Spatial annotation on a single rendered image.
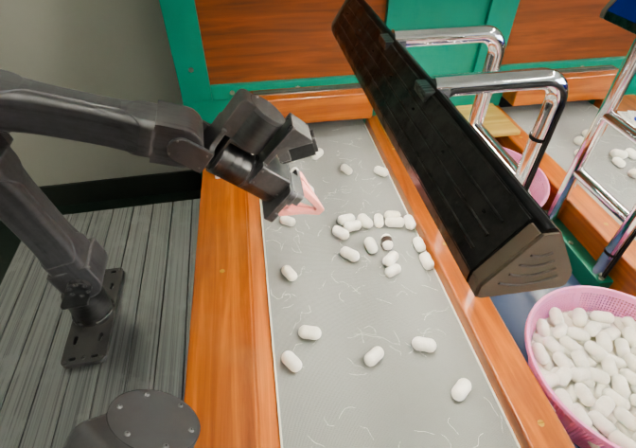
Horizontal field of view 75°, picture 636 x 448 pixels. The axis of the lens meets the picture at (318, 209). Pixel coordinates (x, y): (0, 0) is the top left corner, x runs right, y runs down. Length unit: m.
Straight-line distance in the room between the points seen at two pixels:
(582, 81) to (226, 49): 0.91
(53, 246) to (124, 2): 1.24
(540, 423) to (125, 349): 0.63
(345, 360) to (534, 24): 0.94
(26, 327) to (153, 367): 0.26
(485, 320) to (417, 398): 0.16
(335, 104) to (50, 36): 1.21
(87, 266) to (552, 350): 0.72
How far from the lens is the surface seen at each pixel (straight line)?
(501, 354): 0.68
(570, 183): 0.94
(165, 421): 0.30
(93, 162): 2.15
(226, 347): 0.64
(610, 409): 0.73
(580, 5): 1.29
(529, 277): 0.36
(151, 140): 0.56
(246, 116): 0.56
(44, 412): 0.81
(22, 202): 0.66
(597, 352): 0.77
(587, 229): 0.96
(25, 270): 1.02
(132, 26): 1.82
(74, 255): 0.72
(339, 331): 0.67
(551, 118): 0.58
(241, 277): 0.71
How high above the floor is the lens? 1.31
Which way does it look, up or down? 42 degrees down
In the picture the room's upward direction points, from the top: straight up
